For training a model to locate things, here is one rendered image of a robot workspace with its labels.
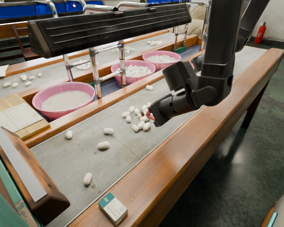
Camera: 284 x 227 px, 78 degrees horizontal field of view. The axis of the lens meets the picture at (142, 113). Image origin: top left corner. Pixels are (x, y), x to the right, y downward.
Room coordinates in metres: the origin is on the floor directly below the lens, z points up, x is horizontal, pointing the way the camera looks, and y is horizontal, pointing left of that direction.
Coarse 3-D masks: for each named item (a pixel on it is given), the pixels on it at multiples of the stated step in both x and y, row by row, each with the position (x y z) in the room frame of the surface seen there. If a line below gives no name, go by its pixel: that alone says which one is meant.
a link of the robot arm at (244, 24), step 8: (256, 0) 0.72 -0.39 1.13; (264, 0) 0.71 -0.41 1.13; (248, 8) 0.73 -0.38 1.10; (256, 8) 0.71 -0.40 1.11; (264, 8) 0.71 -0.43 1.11; (248, 16) 0.72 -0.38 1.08; (256, 16) 0.71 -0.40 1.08; (240, 24) 0.72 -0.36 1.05; (248, 24) 0.71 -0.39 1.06; (240, 32) 0.71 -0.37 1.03; (248, 32) 0.70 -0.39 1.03; (240, 40) 0.70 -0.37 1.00; (240, 48) 0.70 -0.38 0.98
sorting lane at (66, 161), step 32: (160, 96) 0.73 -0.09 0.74; (96, 128) 0.50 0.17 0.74; (128, 128) 0.50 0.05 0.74; (160, 128) 0.50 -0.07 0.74; (64, 160) 0.35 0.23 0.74; (96, 160) 0.35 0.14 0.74; (128, 160) 0.35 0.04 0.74; (64, 192) 0.25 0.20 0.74; (96, 192) 0.25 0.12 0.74; (64, 224) 0.17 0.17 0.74
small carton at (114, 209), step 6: (102, 198) 0.21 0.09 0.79; (108, 198) 0.21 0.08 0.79; (114, 198) 0.21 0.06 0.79; (102, 204) 0.19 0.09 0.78; (108, 204) 0.19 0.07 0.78; (114, 204) 0.19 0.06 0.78; (120, 204) 0.19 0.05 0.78; (102, 210) 0.19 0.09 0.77; (108, 210) 0.18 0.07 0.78; (114, 210) 0.18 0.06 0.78; (120, 210) 0.18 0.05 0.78; (126, 210) 0.18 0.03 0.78; (108, 216) 0.18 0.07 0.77; (114, 216) 0.17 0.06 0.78; (120, 216) 0.17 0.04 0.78; (114, 222) 0.16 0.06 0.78
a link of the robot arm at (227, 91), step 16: (224, 0) 0.39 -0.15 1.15; (240, 0) 0.38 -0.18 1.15; (224, 16) 0.38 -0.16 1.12; (240, 16) 0.38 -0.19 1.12; (208, 32) 0.39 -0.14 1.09; (224, 32) 0.37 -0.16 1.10; (208, 48) 0.38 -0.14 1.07; (224, 48) 0.36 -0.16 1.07; (208, 64) 0.36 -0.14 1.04; (224, 64) 0.34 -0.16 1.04; (208, 80) 0.34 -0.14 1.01; (224, 80) 0.33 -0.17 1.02; (224, 96) 0.33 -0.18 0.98
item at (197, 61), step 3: (201, 54) 0.84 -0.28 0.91; (195, 57) 0.80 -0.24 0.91; (198, 57) 0.80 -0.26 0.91; (201, 57) 0.78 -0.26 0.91; (192, 60) 0.78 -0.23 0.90; (195, 60) 0.78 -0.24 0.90; (198, 60) 0.78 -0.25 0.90; (201, 60) 0.77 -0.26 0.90; (192, 63) 0.77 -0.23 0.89; (195, 63) 0.77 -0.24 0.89; (198, 63) 0.78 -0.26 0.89; (201, 63) 0.77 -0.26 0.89; (195, 66) 0.76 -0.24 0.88; (198, 66) 0.77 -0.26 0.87; (201, 66) 0.77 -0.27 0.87; (195, 69) 0.76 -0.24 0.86; (198, 69) 0.76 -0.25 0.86
